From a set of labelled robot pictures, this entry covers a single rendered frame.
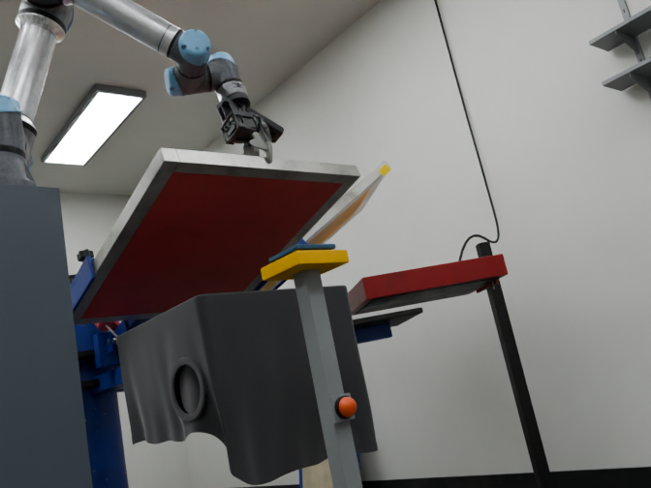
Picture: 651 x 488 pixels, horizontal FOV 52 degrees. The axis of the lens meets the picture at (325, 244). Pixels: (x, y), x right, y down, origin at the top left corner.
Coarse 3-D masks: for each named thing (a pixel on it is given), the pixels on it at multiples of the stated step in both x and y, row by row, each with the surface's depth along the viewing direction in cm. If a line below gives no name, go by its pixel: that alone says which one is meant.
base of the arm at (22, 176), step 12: (0, 144) 135; (0, 156) 135; (12, 156) 136; (24, 156) 141; (0, 168) 133; (12, 168) 134; (24, 168) 138; (0, 180) 132; (12, 180) 133; (24, 180) 135
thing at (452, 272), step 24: (456, 264) 271; (480, 264) 272; (504, 264) 274; (360, 288) 268; (384, 288) 264; (408, 288) 265; (432, 288) 267; (456, 288) 281; (480, 288) 299; (360, 312) 297
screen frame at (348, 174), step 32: (160, 160) 146; (192, 160) 149; (224, 160) 155; (256, 160) 161; (288, 160) 168; (160, 192) 154; (128, 224) 161; (96, 256) 175; (96, 288) 182; (96, 320) 200
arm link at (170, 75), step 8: (168, 72) 168; (176, 72) 165; (208, 72) 171; (168, 80) 168; (176, 80) 168; (184, 80) 166; (192, 80) 166; (200, 80) 168; (208, 80) 171; (168, 88) 170; (176, 88) 169; (184, 88) 169; (192, 88) 170; (200, 88) 171; (208, 88) 172
